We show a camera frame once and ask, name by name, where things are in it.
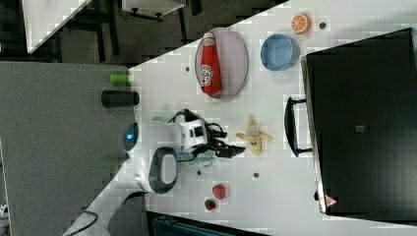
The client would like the blue bowl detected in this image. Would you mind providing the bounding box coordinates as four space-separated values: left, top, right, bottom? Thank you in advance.
261 33 300 71

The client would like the black toaster oven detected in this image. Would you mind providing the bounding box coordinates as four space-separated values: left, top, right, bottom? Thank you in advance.
300 28 417 225

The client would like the green oval bowl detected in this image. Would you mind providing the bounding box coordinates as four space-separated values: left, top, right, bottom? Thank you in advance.
151 116 168 124

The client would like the dark red toy strawberry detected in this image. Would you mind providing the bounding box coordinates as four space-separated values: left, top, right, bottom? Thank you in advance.
205 199 216 210

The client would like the red ketchup bottle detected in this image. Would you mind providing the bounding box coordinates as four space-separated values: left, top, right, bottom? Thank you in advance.
199 32 221 95

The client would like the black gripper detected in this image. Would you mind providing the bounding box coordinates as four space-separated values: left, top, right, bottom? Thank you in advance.
205 123 246 158

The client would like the peeled toy banana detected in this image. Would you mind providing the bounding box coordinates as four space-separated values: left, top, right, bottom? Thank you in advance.
235 116 273 155

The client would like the grey round plate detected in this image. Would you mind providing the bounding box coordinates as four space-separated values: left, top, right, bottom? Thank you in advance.
194 27 250 100

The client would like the green mug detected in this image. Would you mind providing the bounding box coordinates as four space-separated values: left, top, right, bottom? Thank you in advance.
178 150 214 167

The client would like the orange slice toy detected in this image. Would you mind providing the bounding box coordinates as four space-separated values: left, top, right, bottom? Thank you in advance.
291 14 310 34

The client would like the black cylinder post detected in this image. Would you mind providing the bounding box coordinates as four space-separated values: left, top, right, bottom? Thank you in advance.
101 90 140 108

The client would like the green cylinder post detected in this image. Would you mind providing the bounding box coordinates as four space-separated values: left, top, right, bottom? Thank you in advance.
110 74 130 84

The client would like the light red toy strawberry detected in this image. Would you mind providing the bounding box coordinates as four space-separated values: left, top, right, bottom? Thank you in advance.
211 184 226 200

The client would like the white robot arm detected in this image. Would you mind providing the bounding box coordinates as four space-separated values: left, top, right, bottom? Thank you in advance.
62 119 245 236

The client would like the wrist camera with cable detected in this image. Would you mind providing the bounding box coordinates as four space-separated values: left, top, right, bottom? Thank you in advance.
169 109 227 139

